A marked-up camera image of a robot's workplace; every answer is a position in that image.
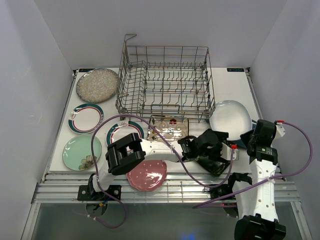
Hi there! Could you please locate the cream floral square plate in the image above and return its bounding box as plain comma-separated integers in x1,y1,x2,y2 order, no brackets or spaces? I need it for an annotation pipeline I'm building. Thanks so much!
149,115,189,142

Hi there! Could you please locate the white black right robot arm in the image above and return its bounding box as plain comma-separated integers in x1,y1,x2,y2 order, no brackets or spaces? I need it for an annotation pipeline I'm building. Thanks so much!
225,119,287,240

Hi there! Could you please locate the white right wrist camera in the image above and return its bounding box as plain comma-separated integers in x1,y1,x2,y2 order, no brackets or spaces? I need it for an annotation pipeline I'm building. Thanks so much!
274,120,286,140

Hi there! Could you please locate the grey wire dish rack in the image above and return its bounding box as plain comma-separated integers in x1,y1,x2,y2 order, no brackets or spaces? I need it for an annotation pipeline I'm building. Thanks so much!
115,34,216,122

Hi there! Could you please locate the white oval plate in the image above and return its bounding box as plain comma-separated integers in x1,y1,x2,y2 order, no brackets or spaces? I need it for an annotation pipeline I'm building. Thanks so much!
209,100,252,141

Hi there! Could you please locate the dark logo sticker left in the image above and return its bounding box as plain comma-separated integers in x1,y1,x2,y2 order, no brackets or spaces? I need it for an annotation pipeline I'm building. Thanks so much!
78,68,95,73

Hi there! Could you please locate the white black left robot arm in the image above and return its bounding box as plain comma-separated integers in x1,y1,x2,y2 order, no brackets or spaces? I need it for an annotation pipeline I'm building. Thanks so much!
88,129,235,200

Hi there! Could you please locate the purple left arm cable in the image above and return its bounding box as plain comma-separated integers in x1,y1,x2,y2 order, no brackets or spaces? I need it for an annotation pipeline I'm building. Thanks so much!
90,114,238,188

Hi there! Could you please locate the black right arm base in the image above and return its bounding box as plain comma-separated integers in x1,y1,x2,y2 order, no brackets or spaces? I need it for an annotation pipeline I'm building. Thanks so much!
209,172,253,216

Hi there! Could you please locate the dark logo sticker right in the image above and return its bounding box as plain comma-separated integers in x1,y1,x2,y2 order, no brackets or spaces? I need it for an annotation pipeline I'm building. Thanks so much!
226,67,245,73

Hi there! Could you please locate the speckled brown round plate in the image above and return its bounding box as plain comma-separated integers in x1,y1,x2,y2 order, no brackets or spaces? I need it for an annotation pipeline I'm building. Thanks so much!
75,68,119,104

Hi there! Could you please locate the dark logo sticker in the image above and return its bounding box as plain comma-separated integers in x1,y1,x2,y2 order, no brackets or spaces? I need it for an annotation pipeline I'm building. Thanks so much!
226,67,245,73
78,68,95,73

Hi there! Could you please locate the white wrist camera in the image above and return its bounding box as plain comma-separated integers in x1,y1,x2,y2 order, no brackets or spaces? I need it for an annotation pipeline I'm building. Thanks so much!
274,120,286,140
221,143,240,161

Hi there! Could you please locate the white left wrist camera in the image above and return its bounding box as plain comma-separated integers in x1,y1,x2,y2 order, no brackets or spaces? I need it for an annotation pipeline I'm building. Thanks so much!
221,143,240,161

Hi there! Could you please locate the pink dotted scalloped plate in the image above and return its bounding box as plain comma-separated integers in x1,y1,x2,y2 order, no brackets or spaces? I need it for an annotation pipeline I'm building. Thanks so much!
126,160,168,192

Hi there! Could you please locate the black floral square plate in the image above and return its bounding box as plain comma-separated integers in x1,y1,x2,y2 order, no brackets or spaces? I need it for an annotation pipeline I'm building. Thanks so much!
196,156,230,177

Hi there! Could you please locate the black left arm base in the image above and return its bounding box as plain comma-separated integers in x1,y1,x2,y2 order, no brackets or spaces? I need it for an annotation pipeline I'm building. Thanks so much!
77,173,122,201

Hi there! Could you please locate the teal square plate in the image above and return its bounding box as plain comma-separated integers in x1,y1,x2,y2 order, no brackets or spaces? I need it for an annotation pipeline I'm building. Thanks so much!
231,119,257,150

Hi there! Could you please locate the mint green flower plate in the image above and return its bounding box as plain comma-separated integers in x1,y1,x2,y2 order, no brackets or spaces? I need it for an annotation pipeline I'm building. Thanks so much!
62,134,102,171

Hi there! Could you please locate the white plate green red rim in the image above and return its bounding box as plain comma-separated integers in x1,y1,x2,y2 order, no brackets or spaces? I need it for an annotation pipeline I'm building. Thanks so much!
68,103,104,134

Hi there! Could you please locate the white plate steam logo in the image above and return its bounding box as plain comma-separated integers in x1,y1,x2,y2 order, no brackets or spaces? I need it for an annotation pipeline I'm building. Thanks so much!
105,120,145,146

